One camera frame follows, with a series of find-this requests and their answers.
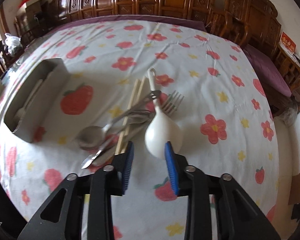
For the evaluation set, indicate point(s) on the red paper box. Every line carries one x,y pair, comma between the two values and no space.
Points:
287,42

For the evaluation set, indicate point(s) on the grey metal utensil tray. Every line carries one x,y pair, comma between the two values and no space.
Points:
55,75

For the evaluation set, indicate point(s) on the white plastic ladle spoon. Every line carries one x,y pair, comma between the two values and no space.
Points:
161,130

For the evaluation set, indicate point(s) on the floral strawberry tablecloth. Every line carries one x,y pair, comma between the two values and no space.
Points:
48,190

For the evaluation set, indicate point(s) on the large steel spoon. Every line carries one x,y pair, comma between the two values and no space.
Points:
92,136

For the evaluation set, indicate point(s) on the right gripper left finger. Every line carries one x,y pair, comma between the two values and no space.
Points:
122,165

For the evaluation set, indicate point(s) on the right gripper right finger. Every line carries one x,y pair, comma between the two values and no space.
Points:
176,165

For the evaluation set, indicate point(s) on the wooden armchair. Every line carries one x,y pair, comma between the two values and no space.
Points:
221,23

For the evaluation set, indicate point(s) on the steel fork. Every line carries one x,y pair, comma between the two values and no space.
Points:
172,103

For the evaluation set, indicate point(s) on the small steel spoon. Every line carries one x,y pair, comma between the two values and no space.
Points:
137,121

